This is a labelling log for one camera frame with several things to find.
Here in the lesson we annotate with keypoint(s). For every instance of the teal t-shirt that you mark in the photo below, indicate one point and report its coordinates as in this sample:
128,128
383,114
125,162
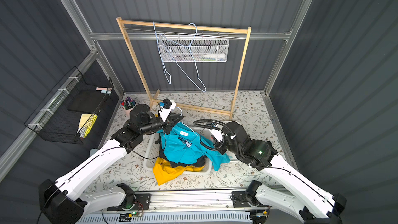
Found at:
182,131

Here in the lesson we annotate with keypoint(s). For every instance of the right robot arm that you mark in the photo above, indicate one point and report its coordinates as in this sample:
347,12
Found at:
304,200

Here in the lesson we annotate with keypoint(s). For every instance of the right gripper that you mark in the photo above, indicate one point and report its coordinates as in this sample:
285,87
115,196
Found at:
222,146

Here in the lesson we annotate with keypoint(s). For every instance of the white tube in mesh basket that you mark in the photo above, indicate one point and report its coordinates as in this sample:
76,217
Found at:
214,57

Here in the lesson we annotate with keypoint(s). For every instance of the black t-shirt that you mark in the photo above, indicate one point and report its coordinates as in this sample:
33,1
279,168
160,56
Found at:
181,152

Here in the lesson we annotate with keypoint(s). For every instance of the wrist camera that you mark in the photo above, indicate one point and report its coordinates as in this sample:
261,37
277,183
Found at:
166,106
216,132

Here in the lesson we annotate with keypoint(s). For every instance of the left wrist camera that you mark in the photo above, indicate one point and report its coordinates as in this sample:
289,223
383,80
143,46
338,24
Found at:
166,106

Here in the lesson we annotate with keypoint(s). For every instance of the white perforated laundry basket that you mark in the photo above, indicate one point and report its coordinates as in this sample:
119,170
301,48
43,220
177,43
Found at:
153,151

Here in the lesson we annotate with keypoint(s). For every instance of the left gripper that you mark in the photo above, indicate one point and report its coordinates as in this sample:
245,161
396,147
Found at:
169,123

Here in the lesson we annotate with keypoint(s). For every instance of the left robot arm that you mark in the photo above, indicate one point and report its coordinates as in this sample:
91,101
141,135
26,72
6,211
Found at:
63,201

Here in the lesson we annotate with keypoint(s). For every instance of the black wire wall basket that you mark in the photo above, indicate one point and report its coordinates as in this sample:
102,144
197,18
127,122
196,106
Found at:
71,113

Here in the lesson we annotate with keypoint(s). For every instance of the yellow notepad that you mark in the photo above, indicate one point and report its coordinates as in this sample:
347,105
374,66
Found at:
86,124

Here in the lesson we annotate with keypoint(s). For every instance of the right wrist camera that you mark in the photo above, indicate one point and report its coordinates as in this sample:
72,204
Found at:
216,132

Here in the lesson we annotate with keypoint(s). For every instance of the black notebook in wall basket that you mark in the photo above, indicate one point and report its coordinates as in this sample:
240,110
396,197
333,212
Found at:
88,102

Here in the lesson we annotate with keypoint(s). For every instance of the white wire mesh basket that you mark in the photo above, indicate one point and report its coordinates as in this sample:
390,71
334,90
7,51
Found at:
191,50

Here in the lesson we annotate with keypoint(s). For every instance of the wooden clothes rack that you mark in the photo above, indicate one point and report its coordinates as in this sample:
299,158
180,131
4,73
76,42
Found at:
153,97

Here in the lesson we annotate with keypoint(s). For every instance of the yellow t-shirt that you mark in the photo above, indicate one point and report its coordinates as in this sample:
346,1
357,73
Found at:
164,172

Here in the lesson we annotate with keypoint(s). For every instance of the pink pen cup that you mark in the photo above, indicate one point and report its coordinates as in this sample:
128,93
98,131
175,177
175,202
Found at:
127,105

